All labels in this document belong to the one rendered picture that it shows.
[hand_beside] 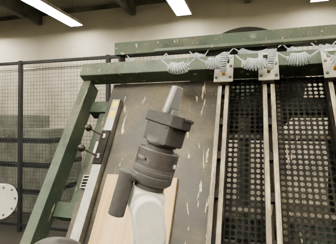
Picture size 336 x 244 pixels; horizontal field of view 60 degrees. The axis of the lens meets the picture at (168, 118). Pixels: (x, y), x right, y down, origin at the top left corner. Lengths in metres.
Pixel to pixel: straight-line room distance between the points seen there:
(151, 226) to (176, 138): 0.18
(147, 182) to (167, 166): 0.05
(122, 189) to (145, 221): 0.08
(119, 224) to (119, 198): 0.83
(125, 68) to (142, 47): 0.53
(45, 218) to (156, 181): 1.13
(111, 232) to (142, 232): 0.85
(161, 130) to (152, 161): 0.07
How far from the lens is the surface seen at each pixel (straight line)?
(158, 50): 1.60
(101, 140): 1.63
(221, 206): 1.29
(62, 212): 1.67
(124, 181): 0.61
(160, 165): 0.59
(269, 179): 1.33
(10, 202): 0.68
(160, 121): 0.59
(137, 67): 1.80
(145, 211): 0.59
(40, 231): 1.65
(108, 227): 1.46
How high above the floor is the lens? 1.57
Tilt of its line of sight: 1 degrees up
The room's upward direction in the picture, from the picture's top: straight up
